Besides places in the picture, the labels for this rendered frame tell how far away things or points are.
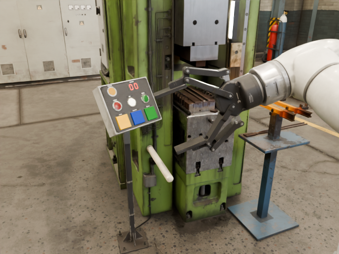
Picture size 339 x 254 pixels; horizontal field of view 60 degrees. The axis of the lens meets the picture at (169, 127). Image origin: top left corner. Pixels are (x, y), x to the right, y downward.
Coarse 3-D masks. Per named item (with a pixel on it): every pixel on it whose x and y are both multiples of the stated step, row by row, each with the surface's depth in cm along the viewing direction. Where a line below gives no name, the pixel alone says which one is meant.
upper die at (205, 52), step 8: (176, 48) 207; (184, 48) 194; (192, 48) 185; (200, 48) 187; (208, 48) 189; (216, 48) 191; (184, 56) 196; (192, 56) 187; (200, 56) 189; (208, 56) 191; (216, 56) 193
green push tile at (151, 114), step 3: (147, 108) 173; (150, 108) 174; (153, 108) 176; (144, 111) 172; (147, 111) 172; (150, 111) 174; (153, 111) 175; (147, 114) 172; (150, 114) 173; (153, 114) 175; (156, 114) 176; (147, 117) 172; (150, 117) 173; (153, 117) 174; (156, 117) 176
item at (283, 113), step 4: (268, 108) 191; (272, 108) 188; (276, 108) 187; (276, 112) 185; (280, 112) 181; (284, 112) 180; (288, 112) 177; (280, 116) 181; (284, 116) 181; (288, 116) 177; (292, 116) 174; (292, 120) 175
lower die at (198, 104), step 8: (192, 88) 233; (176, 96) 220; (184, 96) 216; (192, 96) 213; (208, 96) 212; (184, 104) 207; (192, 104) 200; (200, 104) 202; (208, 104) 204; (192, 112) 202
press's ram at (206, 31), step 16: (176, 0) 183; (192, 0) 174; (208, 0) 177; (224, 0) 181; (176, 16) 187; (192, 16) 178; (208, 16) 181; (224, 16) 184; (176, 32) 190; (192, 32) 181; (208, 32) 185; (224, 32) 188
